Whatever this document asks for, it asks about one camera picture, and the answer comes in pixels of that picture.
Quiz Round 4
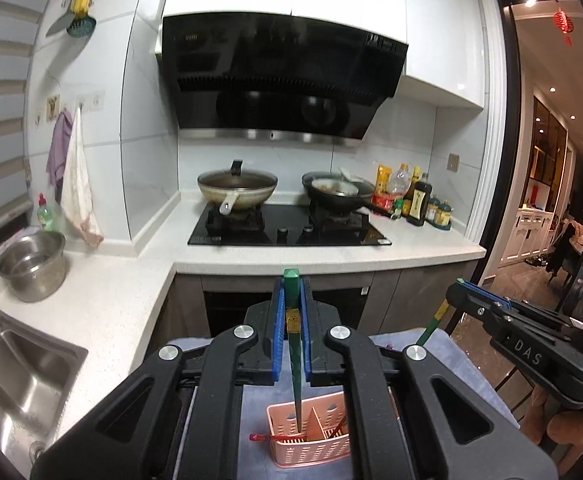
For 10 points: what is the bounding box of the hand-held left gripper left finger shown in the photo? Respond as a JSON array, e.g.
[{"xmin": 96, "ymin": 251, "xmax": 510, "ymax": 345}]
[{"xmin": 30, "ymin": 280, "xmax": 287, "ymax": 480}]

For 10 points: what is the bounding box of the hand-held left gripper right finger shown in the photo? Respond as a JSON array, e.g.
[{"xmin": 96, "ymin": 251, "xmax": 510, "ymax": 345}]
[{"xmin": 299, "ymin": 280, "xmax": 560, "ymax": 480}]

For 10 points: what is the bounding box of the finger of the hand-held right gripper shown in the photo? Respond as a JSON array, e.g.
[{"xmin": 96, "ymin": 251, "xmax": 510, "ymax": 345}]
[
  {"xmin": 463, "ymin": 280, "xmax": 583, "ymax": 331},
  {"xmin": 444, "ymin": 282, "xmax": 508, "ymax": 334}
]

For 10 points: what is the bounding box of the green chopstick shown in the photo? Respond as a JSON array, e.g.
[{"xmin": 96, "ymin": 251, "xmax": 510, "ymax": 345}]
[
  {"xmin": 415, "ymin": 299, "xmax": 448, "ymax": 347},
  {"xmin": 282, "ymin": 268, "xmax": 303, "ymax": 434}
]

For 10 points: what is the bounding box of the red chopstick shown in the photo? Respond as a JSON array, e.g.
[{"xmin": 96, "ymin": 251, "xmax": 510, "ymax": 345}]
[
  {"xmin": 321, "ymin": 414, "xmax": 348, "ymax": 436},
  {"xmin": 249, "ymin": 433, "xmax": 305, "ymax": 445}
]

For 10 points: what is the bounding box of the pink perforated utensil holder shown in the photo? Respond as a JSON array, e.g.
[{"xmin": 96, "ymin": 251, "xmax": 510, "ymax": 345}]
[{"xmin": 266, "ymin": 392, "xmax": 353, "ymax": 470}]

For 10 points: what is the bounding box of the person's right hand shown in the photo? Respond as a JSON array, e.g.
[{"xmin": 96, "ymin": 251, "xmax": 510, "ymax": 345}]
[{"xmin": 521, "ymin": 388, "xmax": 583, "ymax": 461}]

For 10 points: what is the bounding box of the grey base cabinet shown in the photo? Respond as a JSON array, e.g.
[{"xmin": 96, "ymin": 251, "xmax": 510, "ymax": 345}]
[{"xmin": 164, "ymin": 259, "xmax": 480, "ymax": 347}]

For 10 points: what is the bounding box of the dark dining chair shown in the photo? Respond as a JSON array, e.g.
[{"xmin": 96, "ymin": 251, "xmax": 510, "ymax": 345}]
[{"xmin": 545, "ymin": 219, "xmax": 583, "ymax": 287}]

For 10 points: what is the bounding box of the spice jar set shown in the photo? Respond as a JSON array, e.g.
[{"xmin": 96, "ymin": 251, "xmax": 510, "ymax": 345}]
[{"xmin": 426, "ymin": 193, "xmax": 455, "ymax": 231}]

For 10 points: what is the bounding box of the black gas stove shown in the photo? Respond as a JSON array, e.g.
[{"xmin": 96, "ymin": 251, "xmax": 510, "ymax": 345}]
[{"xmin": 187, "ymin": 203, "xmax": 393, "ymax": 248}]

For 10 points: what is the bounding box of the dark soy sauce bottle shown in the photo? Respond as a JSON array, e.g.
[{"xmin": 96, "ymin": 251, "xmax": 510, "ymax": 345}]
[{"xmin": 406, "ymin": 173, "xmax": 433, "ymax": 227}]

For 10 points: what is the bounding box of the amber yellow-capped bottle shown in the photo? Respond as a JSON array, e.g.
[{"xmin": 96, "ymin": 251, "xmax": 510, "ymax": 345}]
[{"xmin": 401, "ymin": 164, "xmax": 423, "ymax": 216}]

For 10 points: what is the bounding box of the red food can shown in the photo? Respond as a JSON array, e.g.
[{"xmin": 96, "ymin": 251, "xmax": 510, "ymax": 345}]
[{"xmin": 371, "ymin": 192, "xmax": 397, "ymax": 216}]

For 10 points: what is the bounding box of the clear plastic bottle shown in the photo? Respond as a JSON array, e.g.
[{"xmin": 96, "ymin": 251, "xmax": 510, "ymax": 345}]
[{"xmin": 387, "ymin": 162, "xmax": 411, "ymax": 211}]

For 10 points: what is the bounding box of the black wok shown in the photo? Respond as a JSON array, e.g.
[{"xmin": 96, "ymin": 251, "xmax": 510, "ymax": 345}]
[{"xmin": 301, "ymin": 167, "xmax": 398, "ymax": 219}]

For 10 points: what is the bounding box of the beige wok with glass lid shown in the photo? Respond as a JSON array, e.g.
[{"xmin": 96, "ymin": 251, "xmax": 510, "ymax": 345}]
[{"xmin": 197, "ymin": 159, "xmax": 279, "ymax": 217}]

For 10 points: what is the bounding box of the yellow condiment bottle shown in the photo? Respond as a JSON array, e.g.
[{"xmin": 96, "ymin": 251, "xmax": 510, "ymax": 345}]
[{"xmin": 375, "ymin": 163, "xmax": 395, "ymax": 196}]

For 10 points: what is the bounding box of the white kitchen counter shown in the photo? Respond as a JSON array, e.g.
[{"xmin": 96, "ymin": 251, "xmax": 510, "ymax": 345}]
[{"xmin": 0, "ymin": 187, "xmax": 487, "ymax": 463}]

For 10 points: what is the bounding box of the white hanging cloth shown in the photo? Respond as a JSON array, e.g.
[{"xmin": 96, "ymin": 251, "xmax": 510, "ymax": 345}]
[{"xmin": 60, "ymin": 104, "xmax": 105, "ymax": 249}]

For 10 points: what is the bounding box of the stainless steel pot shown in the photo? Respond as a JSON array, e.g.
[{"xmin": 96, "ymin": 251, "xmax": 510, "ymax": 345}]
[{"xmin": 0, "ymin": 229, "xmax": 68, "ymax": 304}]

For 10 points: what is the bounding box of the green dish soap bottle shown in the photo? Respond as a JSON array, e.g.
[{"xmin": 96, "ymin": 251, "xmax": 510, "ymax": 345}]
[{"xmin": 36, "ymin": 192, "xmax": 65, "ymax": 234}]

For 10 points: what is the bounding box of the black range hood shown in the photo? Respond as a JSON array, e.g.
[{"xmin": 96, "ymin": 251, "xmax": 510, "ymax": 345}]
[{"xmin": 158, "ymin": 12, "xmax": 410, "ymax": 149}]

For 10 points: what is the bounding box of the stainless steel sink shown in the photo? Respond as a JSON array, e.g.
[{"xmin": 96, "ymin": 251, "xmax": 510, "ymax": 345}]
[{"xmin": 0, "ymin": 307, "xmax": 90, "ymax": 463}]

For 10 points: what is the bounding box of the red hanging ornament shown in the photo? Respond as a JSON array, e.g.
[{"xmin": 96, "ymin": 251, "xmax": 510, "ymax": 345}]
[{"xmin": 553, "ymin": 7, "xmax": 575, "ymax": 49}]

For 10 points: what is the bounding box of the purple hanging cloth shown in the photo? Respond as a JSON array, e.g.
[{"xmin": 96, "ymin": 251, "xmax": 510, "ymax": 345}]
[{"xmin": 46, "ymin": 109, "xmax": 75, "ymax": 202}]

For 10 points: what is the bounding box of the hanging kitchen knife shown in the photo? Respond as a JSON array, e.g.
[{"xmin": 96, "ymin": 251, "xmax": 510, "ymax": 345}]
[{"xmin": 45, "ymin": 4, "xmax": 80, "ymax": 39}]

